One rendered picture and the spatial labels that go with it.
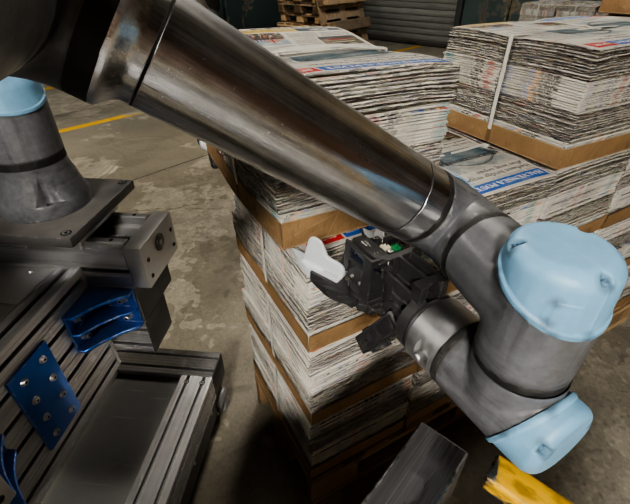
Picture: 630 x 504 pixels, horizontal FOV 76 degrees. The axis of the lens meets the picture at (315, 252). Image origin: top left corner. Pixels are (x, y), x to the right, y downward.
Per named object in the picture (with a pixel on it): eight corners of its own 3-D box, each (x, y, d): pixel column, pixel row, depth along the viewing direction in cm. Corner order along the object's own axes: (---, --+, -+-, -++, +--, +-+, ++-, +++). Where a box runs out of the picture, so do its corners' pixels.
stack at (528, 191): (255, 398, 135) (222, 161, 87) (500, 288, 181) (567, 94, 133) (310, 510, 107) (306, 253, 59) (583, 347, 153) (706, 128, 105)
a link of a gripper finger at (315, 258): (293, 219, 53) (354, 242, 49) (294, 256, 57) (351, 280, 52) (278, 229, 51) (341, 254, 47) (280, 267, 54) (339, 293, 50)
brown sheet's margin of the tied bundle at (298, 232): (245, 209, 69) (241, 185, 67) (384, 175, 80) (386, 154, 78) (282, 251, 57) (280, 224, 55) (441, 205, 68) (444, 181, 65)
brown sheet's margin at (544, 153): (431, 119, 109) (433, 103, 107) (506, 105, 120) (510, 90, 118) (558, 170, 82) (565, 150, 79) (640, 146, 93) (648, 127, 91)
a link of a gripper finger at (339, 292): (324, 257, 53) (383, 281, 49) (324, 268, 54) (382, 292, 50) (303, 275, 50) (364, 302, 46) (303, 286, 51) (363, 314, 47)
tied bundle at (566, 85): (429, 122, 110) (445, 24, 96) (506, 107, 121) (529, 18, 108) (555, 173, 82) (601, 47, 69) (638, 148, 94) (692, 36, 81)
